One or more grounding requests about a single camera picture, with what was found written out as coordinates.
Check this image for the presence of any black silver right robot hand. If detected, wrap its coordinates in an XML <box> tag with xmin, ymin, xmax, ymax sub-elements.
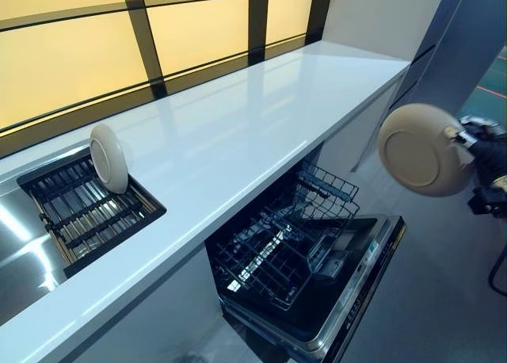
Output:
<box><xmin>443</xmin><ymin>116</ymin><xmax>507</xmax><ymax>188</ymax></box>

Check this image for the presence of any large beige ceramic plate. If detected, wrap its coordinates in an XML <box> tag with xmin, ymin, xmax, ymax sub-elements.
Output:
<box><xmin>376</xmin><ymin>102</ymin><xmax>475</xmax><ymax>199</ymax></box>

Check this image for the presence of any tall grey cabinet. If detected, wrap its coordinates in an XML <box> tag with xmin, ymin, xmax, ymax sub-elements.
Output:
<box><xmin>395</xmin><ymin>0</ymin><xmax>507</xmax><ymax>115</ymax></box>

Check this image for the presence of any white end cabinet door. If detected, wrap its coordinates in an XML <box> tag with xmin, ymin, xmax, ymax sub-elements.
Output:
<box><xmin>320</xmin><ymin>78</ymin><xmax>407</xmax><ymax>174</ymax></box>

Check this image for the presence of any grey cutlery basket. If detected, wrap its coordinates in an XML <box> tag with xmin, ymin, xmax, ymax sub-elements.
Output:
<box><xmin>306</xmin><ymin>235</ymin><xmax>352</xmax><ymax>281</ymax></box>

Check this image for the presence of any small beige ceramic plate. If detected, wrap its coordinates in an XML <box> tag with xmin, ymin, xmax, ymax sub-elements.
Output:
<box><xmin>88</xmin><ymin>123</ymin><xmax>130</xmax><ymax>195</ymax></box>

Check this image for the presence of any black dish drying rack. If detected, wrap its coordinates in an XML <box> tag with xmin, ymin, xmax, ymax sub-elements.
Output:
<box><xmin>17</xmin><ymin>146</ymin><xmax>168</xmax><ymax>279</ymax></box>

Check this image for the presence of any stainless steel sink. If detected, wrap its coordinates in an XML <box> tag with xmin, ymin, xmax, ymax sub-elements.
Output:
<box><xmin>0</xmin><ymin>146</ymin><xmax>168</xmax><ymax>301</ymax></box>

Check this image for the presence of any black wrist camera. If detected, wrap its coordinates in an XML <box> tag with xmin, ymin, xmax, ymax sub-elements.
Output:
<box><xmin>467</xmin><ymin>185</ymin><xmax>507</xmax><ymax>218</ymax></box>

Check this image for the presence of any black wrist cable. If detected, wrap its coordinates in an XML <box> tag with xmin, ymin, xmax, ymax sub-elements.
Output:
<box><xmin>488</xmin><ymin>250</ymin><xmax>507</xmax><ymax>292</ymax></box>

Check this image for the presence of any dishwasher with wire rack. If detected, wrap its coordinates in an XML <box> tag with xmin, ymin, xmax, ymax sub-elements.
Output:
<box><xmin>217</xmin><ymin>215</ymin><xmax>408</xmax><ymax>363</ymax></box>

